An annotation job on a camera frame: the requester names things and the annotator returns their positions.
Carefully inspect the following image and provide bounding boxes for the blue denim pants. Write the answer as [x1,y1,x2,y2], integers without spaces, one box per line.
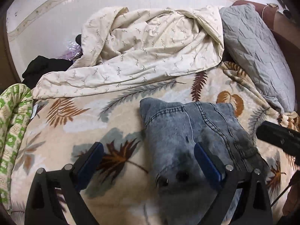
[139,97,270,225]

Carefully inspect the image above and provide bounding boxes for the person right hand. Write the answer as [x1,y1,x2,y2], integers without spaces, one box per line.
[282,182,300,216]

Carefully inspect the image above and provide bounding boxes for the leaf pattern fleece blanket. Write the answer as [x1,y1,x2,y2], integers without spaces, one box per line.
[11,61,299,224]

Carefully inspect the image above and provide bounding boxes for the green white patterned quilt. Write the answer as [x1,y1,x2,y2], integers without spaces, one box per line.
[1,84,33,211]

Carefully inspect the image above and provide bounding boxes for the grey quilted pillow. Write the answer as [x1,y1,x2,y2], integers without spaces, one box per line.
[220,3,296,113]

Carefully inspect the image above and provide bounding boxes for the black garment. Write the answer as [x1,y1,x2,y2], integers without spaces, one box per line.
[22,55,73,89]

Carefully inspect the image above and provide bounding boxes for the purple plastic bag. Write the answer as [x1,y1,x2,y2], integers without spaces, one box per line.
[57,41,82,61]

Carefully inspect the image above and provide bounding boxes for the cream patterned duvet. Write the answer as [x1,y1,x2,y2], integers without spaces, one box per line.
[33,6,224,100]

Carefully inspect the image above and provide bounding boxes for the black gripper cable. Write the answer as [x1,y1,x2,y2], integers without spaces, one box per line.
[270,177,295,208]

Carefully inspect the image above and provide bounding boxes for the wooden door frame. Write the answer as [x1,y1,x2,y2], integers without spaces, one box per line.
[0,6,21,92]

